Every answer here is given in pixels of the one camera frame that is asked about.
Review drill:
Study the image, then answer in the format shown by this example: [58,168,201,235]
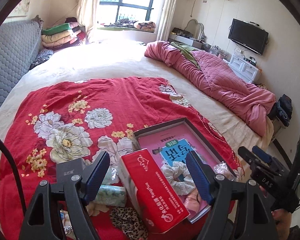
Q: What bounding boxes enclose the red tissue box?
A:
[117,149,190,234]

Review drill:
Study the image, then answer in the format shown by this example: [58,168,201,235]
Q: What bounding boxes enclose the pink quilted duvet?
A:
[145,41,276,137]

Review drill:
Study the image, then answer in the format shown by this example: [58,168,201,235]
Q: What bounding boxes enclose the green floral tissue pack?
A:
[94,185,127,207]

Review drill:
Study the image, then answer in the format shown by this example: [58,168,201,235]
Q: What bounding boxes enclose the beige bed sheet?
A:
[0,39,274,233]

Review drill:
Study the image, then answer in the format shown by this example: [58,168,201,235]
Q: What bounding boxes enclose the clear plastic bag pink item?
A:
[213,161,232,180]

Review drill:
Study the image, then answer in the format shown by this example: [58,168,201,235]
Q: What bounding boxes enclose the green item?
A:
[102,167,120,185]

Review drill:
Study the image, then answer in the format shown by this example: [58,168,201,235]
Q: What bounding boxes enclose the grey tray with pink book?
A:
[133,118,236,224]

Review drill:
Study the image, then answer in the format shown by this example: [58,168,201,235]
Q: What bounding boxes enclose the grey quilted headboard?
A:
[0,17,43,107]

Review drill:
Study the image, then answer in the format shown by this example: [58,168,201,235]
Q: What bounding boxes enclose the black flat television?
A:
[228,18,269,55]

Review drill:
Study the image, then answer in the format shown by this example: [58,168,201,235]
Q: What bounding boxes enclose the black cable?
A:
[0,129,28,215]

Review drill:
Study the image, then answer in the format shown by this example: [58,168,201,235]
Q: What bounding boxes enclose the white floral scrunchie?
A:
[160,161,196,196]

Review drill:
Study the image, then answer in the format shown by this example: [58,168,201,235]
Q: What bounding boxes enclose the stack of folded blankets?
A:
[41,17,87,51]

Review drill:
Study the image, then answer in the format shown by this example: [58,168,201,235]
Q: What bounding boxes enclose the white drawer cabinet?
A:
[228,54,261,84]

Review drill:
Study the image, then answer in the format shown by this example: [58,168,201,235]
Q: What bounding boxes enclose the dark patterned pillow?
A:
[30,49,54,70]

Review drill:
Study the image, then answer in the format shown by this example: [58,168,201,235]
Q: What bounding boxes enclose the leopard print scrunchie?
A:
[110,207,148,240]

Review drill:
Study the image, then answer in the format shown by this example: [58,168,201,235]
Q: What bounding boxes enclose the cream plush bear purple cloth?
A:
[86,201,109,216]

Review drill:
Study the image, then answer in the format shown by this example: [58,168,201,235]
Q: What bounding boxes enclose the clothes on window sill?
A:
[103,18,156,32]

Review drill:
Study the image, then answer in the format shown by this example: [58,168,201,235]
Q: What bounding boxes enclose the red floral blanket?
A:
[0,76,244,240]

